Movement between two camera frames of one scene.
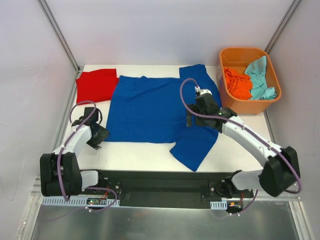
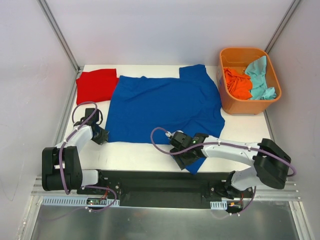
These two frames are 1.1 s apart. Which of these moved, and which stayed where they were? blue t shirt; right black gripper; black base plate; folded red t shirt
Moved: right black gripper
Stayed: blue t shirt; folded red t shirt; black base plate
